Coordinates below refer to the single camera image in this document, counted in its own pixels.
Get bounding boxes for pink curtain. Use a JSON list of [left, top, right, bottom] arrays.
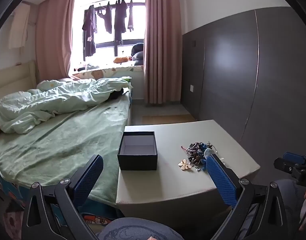
[[35, 0, 78, 83], [143, 0, 184, 105]]

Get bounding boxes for pile of bead bracelets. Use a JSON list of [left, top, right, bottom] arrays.
[[181, 141, 225, 173]]

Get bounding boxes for flat cardboard sheets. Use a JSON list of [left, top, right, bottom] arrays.
[[142, 114, 196, 125]]

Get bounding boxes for bed with green sheet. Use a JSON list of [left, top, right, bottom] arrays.
[[0, 96, 132, 205]]

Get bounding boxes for printed window seat cushion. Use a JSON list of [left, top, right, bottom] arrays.
[[71, 66, 145, 81]]

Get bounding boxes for beige bed headboard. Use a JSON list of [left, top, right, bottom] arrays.
[[0, 60, 39, 105]]

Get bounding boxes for long dark hanging garment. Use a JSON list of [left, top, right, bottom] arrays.
[[82, 5, 98, 57]]

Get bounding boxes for light green duvet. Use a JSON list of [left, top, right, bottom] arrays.
[[0, 76, 133, 134]]

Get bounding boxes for black jewelry box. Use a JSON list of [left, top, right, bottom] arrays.
[[117, 131, 158, 171]]

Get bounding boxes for white low table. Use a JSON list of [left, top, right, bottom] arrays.
[[115, 119, 261, 217]]

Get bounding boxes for window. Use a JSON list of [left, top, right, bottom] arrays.
[[70, 0, 146, 75]]

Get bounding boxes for black item on bed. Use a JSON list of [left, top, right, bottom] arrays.
[[109, 87, 125, 100]]

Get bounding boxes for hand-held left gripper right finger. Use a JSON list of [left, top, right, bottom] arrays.
[[207, 154, 287, 240]]

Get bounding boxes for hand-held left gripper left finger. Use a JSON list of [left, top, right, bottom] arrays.
[[21, 154, 104, 240]]

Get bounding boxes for gold butterfly brooch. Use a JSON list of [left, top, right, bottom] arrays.
[[178, 158, 195, 172]]

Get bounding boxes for dark pillow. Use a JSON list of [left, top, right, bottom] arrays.
[[130, 43, 145, 67]]

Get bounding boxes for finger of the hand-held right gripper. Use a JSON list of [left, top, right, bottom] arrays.
[[283, 152, 306, 166], [274, 157, 302, 178]]

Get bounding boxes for wall air conditioner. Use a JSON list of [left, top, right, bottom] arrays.
[[8, 2, 31, 50]]

